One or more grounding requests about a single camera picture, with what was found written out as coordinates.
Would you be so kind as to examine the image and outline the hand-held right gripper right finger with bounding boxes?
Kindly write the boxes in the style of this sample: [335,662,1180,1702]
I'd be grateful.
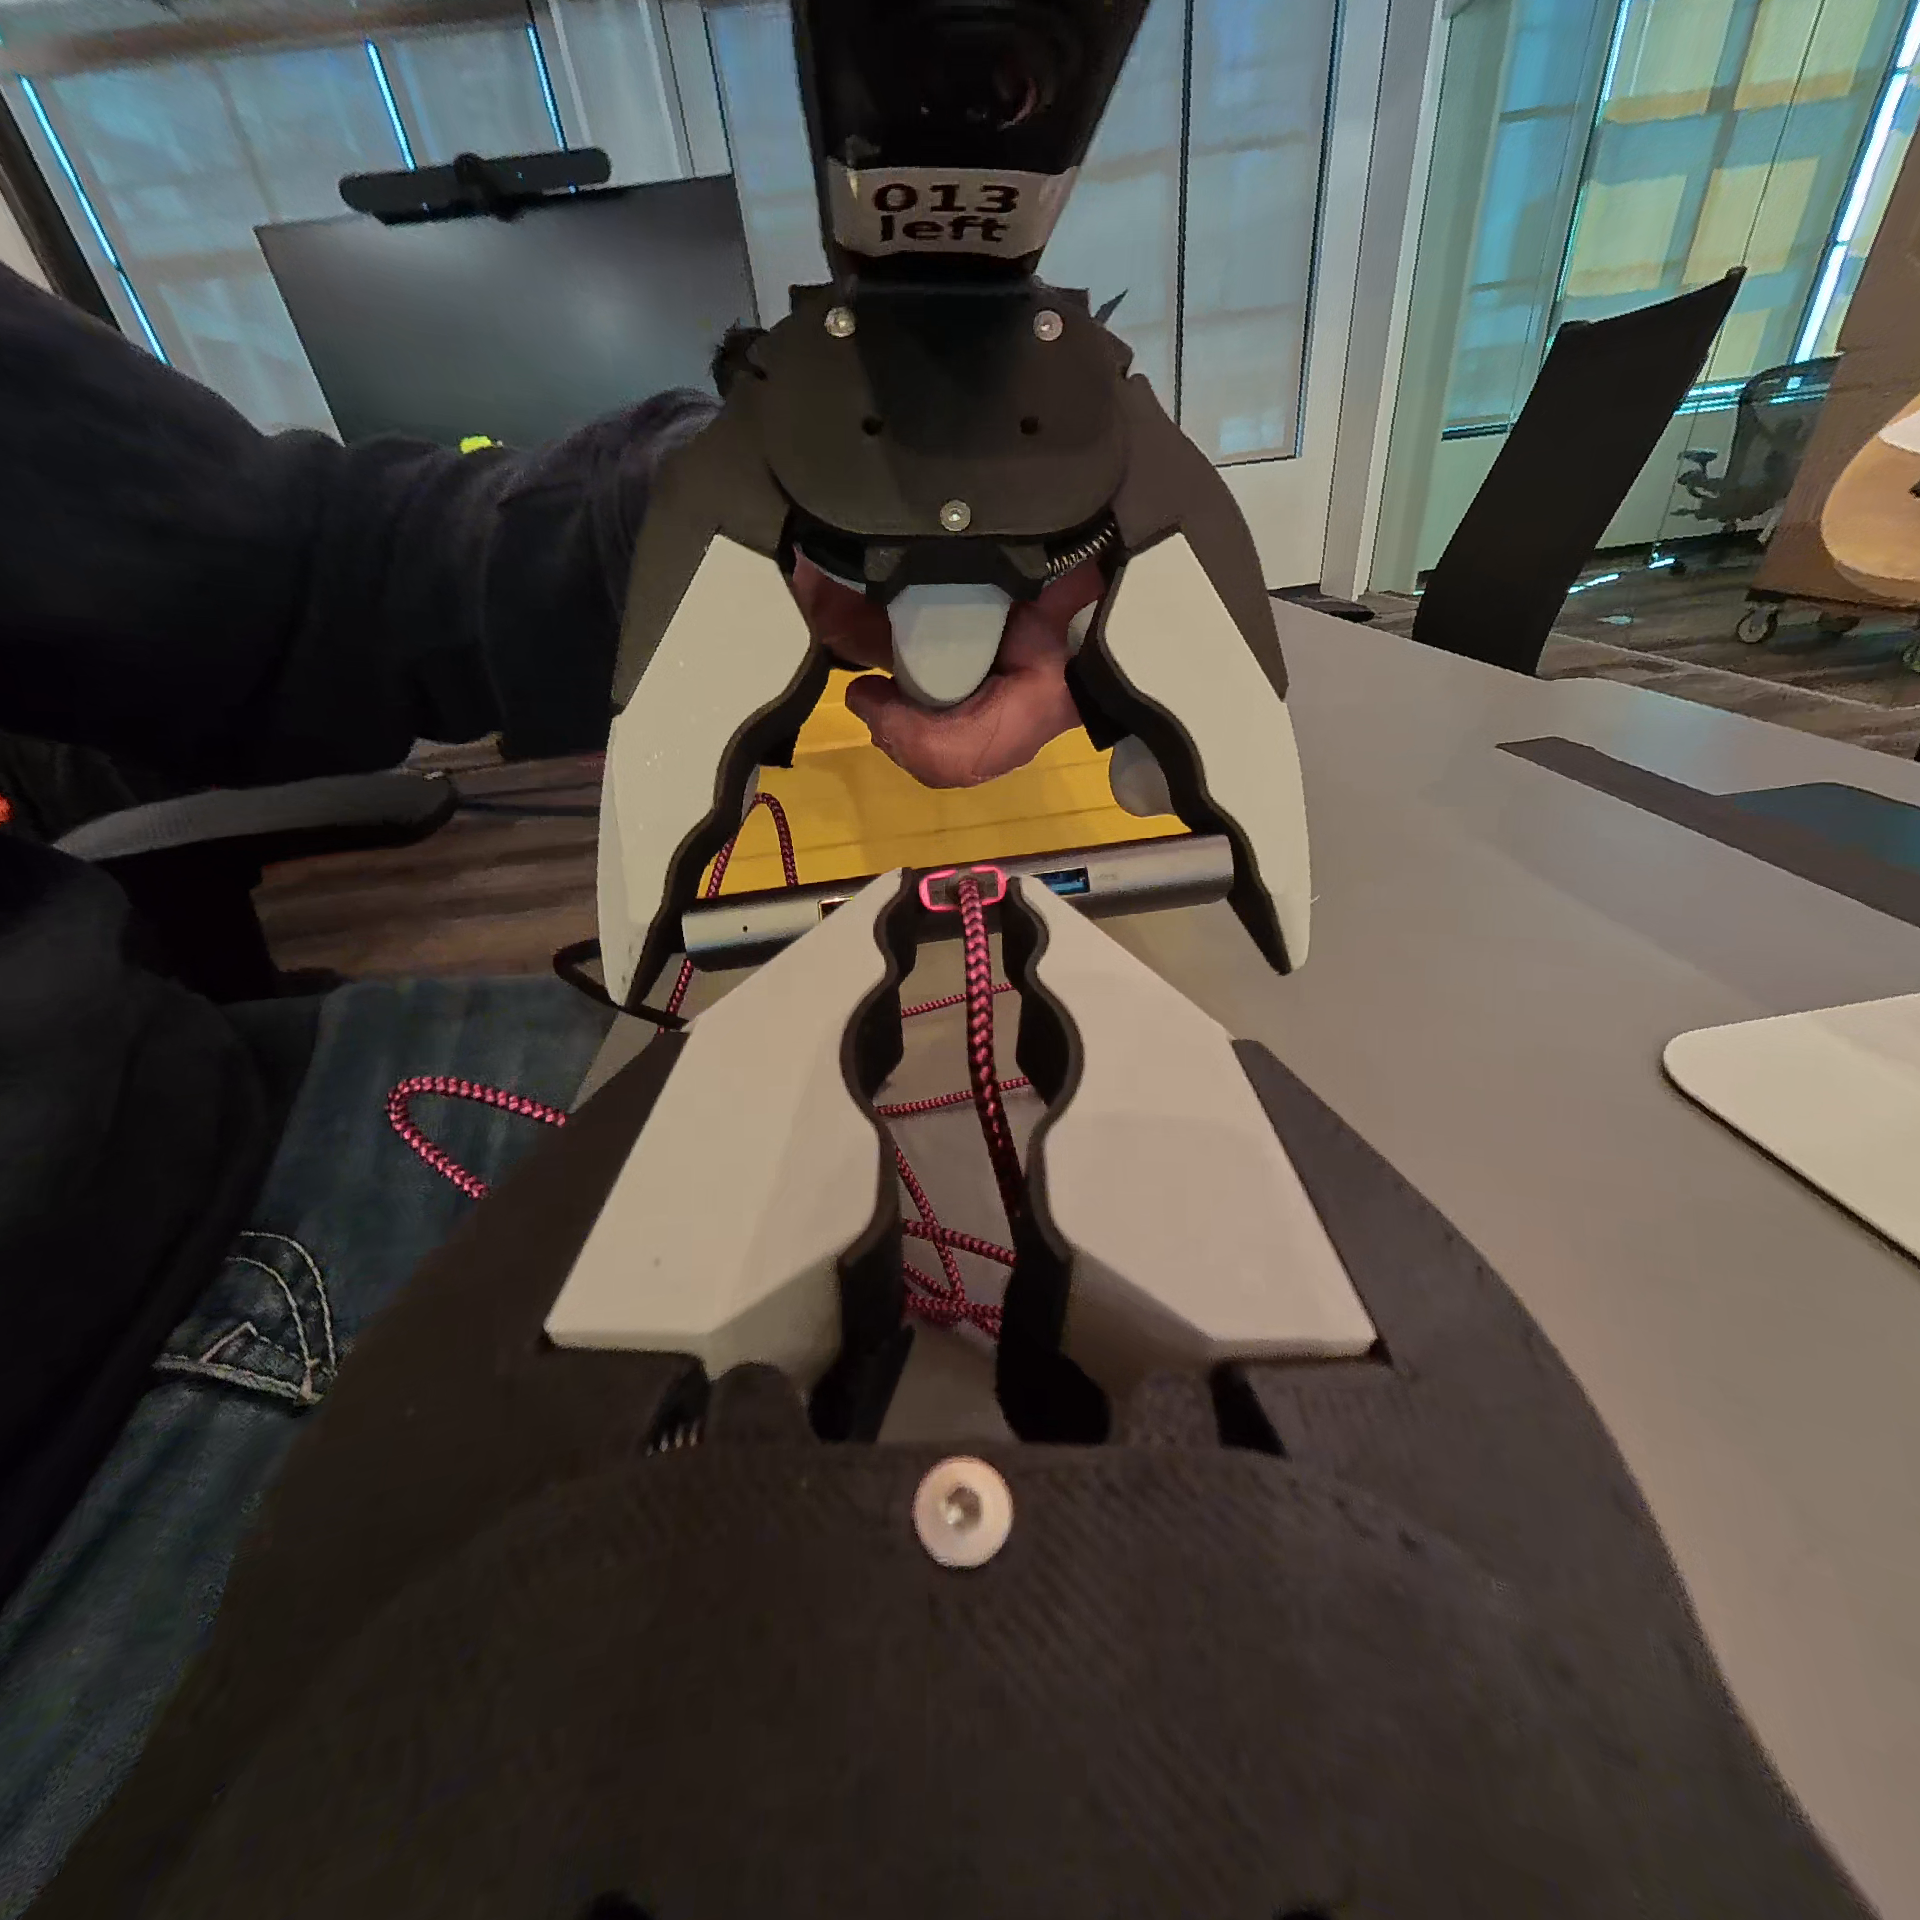
[979,870,1383,1441]

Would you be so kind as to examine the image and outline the person's left forearm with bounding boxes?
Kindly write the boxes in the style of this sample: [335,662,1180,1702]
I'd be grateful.
[0,269,728,798]

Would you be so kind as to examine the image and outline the black wall screen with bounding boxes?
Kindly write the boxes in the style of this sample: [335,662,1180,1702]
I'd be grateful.
[257,174,768,451]

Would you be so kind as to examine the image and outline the yellow plastic bin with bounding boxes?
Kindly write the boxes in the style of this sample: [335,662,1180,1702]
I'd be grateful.
[707,665,1165,896]

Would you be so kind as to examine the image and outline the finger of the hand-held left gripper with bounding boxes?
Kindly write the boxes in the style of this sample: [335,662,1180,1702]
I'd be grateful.
[1075,528,1316,980]
[595,534,819,1009]

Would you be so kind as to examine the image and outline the grey usb hub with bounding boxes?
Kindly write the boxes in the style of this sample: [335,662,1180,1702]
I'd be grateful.
[685,834,1238,962]

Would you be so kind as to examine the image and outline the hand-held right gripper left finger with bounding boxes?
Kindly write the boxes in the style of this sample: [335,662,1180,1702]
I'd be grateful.
[544,870,969,1441]

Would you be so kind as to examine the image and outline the red braided usb cable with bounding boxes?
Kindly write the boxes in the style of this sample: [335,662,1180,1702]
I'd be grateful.
[385,863,1041,1340]

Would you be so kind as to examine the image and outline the black video bar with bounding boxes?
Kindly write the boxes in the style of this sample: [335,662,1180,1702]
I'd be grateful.
[340,144,619,229]

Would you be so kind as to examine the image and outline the black chair armrest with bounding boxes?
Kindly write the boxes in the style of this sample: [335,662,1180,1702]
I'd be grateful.
[47,766,462,991]

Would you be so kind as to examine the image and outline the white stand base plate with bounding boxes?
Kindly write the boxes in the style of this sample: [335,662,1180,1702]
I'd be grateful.
[1667,989,1920,1261]

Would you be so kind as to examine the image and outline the black office chair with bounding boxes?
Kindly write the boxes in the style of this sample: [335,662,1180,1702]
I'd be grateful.
[1411,269,1748,677]
[1667,359,1838,547]

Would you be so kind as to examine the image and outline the person's legs in jeans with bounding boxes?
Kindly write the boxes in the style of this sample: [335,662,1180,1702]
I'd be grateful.
[0,976,625,1920]

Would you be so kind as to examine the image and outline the person's left hand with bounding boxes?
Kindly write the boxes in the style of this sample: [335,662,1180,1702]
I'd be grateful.
[844,585,1106,792]

